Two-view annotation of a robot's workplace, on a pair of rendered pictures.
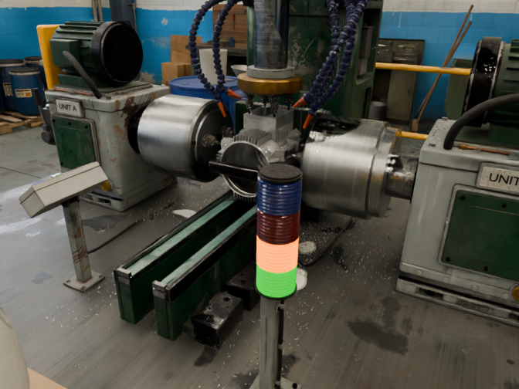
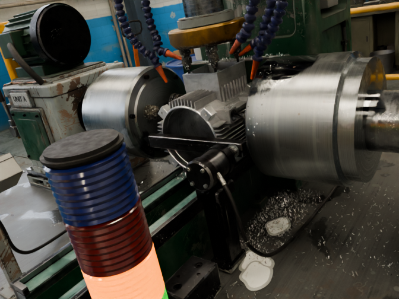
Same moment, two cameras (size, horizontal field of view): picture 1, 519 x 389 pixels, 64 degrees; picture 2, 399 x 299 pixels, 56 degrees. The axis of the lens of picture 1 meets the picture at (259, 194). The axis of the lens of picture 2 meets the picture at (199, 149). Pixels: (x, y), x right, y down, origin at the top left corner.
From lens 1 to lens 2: 0.36 m
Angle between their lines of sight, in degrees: 13
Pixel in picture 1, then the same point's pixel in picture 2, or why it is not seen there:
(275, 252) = (101, 290)
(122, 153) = not seen: hidden behind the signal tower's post
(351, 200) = (315, 164)
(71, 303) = not seen: outside the picture
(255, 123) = (196, 83)
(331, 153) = (279, 104)
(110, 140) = (60, 126)
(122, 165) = not seen: hidden behind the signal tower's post
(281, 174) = (75, 148)
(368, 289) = (358, 285)
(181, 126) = (117, 99)
